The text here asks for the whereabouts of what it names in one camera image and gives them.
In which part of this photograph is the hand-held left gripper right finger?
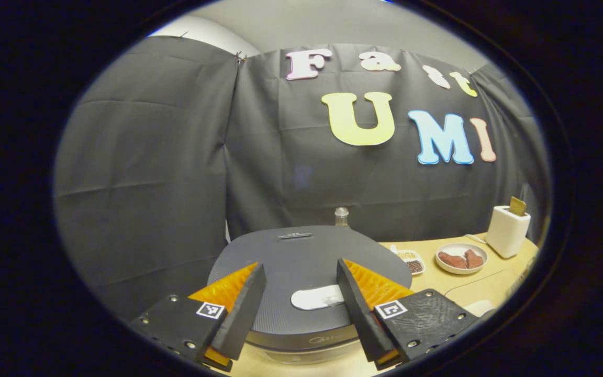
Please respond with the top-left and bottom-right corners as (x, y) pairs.
(336, 258), (483, 371)

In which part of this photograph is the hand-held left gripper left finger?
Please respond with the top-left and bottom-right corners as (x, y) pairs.
(129, 262), (268, 372)

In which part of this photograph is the dark grey rice cooker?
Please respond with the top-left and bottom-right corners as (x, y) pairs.
(207, 225), (413, 364)

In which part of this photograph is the white divided seasoning dish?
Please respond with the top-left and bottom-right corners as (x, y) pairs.
(389, 245), (427, 276)

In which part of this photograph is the white round plate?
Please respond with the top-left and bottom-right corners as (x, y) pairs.
(435, 242), (489, 275)

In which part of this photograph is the white toaster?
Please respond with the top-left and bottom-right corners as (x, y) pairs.
(485, 205), (531, 259)

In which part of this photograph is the black backdrop cloth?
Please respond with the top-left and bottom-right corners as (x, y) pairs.
(53, 36), (551, 323)

